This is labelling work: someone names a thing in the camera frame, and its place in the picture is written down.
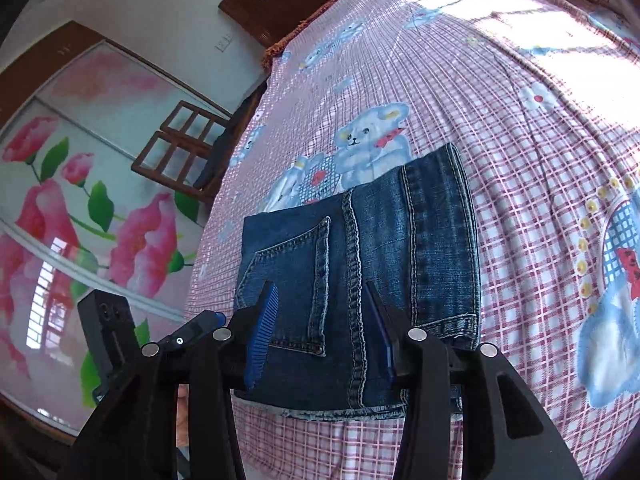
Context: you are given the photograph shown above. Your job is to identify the pink checked bear bed sheet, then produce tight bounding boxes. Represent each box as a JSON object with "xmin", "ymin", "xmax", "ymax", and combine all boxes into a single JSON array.
[{"xmin": 182, "ymin": 0, "xmax": 640, "ymax": 480}]

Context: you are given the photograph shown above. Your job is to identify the blue denim pants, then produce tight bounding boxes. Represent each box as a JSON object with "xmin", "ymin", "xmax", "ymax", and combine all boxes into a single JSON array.
[{"xmin": 232, "ymin": 142, "xmax": 483, "ymax": 421}]

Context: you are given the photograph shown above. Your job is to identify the brown wooden headboard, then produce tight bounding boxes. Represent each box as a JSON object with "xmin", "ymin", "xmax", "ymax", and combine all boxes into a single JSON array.
[{"xmin": 218, "ymin": 0, "xmax": 371, "ymax": 46}]

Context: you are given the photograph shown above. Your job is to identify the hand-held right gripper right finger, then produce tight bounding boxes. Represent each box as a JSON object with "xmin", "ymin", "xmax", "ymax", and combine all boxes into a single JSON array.
[{"xmin": 365, "ymin": 282, "xmax": 583, "ymax": 480}]

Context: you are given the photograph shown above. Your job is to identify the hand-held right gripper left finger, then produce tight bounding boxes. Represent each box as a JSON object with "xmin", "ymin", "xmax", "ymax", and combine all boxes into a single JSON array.
[{"xmin": 57, "ymin": 282, "xmax": 280, "ymax": 480}]

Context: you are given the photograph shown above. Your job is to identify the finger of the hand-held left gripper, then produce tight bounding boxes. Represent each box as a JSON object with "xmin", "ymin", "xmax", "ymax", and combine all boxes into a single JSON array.
[{"xmin": 160, "ymin": 310, "xmax": 226, "ymax": 352}]

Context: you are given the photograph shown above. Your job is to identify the brown fringed cloth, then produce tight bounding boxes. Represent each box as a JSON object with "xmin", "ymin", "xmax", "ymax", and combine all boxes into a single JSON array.
[{"xmin": 261, "ymin": 20, "xmax": 311, "ymax": 68}]

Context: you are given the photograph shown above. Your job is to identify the dark bed frame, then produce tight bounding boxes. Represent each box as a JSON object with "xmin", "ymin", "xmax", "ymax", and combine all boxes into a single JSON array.
[{"xmin": 192, "ymin": 80, "xmax": 271, "ymax": 191}]

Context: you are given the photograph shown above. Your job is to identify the brown wooden chair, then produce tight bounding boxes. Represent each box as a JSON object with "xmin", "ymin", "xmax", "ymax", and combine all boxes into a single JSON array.
[{"xmin": 131, "ymin": 101, "xmax": 232, "ymax": 203}]

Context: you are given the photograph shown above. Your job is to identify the floral print wardrobe door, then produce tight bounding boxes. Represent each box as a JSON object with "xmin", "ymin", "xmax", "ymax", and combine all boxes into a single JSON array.
[{"xmin": 0, "ymin": 22, "xmax": 236, "ymax": 443}]

